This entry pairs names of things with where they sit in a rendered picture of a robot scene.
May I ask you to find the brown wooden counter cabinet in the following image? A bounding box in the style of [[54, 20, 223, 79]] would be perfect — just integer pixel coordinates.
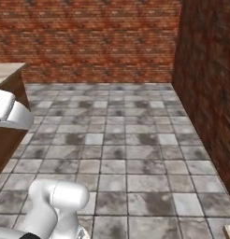
[[0, 62, 32, 181]]

